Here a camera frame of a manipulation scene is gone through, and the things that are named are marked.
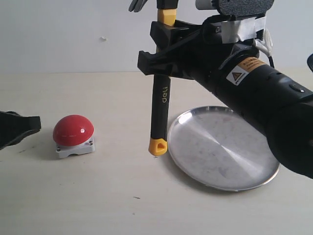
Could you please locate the round steel plate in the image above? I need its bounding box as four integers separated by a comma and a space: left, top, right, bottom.
167, 106, 280, 192

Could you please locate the red dome push button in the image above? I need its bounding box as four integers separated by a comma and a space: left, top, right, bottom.
53, 115, 95, 159

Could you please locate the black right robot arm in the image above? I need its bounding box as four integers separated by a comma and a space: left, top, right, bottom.
137, 14, 313, 178

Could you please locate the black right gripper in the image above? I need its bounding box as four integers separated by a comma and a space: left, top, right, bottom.
137, 15, 267, 93

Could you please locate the yellow black claw hammer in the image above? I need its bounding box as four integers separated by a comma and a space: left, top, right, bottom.
148, 0, 178, 157

